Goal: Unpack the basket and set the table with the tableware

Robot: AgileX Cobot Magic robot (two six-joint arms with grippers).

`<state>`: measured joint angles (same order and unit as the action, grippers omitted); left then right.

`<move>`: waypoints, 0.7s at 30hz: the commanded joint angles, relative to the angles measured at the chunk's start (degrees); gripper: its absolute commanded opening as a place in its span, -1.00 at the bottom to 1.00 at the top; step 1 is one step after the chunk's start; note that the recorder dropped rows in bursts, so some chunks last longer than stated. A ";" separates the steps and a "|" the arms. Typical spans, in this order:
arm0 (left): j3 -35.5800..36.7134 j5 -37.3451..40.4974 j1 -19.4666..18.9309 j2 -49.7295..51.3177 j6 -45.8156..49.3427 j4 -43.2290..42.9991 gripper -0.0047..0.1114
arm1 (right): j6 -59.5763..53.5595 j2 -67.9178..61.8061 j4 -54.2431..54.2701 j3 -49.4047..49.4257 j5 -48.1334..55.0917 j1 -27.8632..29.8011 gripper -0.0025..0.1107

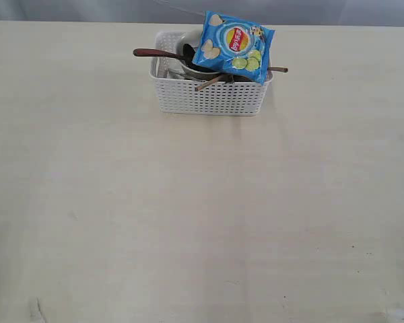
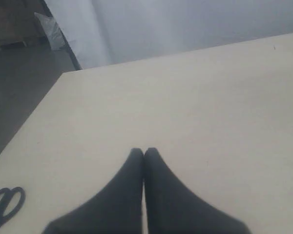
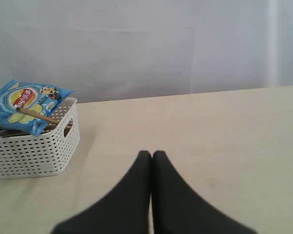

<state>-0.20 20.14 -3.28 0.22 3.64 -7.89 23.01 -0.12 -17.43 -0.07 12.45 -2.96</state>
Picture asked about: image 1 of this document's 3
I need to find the blue potato chips bag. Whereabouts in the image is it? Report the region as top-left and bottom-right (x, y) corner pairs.
(193, 11), (275, 84)

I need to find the white ceramic bowl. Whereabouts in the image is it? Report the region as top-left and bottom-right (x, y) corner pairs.
(175, 29), (220, 81)

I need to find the brown wooden spoon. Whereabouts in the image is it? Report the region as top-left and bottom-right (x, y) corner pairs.
(133, 48), (193, 63)

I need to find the stainless steel cup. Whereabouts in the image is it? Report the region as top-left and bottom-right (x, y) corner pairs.
(182, 44), (198, 70)

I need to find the white perforated plastic basket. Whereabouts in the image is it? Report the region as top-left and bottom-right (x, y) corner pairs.
(149, 30), (275, 116)

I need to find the brown wooden chopstick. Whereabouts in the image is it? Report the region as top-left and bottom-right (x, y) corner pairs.
(195, 74), (224, 92)
(267, 67), (288, 73)

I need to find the silver metal fork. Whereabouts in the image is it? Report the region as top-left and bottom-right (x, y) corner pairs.
(168, 69), (192, 80)

